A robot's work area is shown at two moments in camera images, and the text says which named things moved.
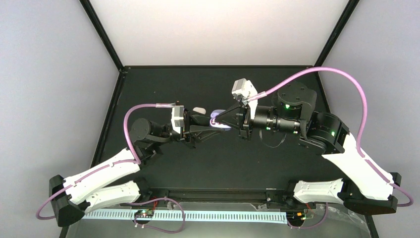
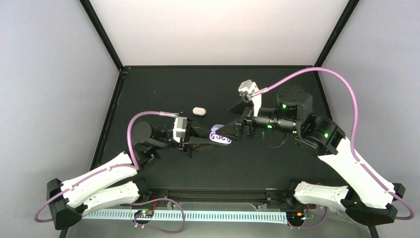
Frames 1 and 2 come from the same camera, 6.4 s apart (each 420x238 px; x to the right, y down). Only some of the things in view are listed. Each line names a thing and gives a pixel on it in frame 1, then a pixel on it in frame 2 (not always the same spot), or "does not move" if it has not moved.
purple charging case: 216,125 → 218,138
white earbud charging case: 199,109 does not move
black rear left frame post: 103,34 does not move
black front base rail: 220,195 does not move
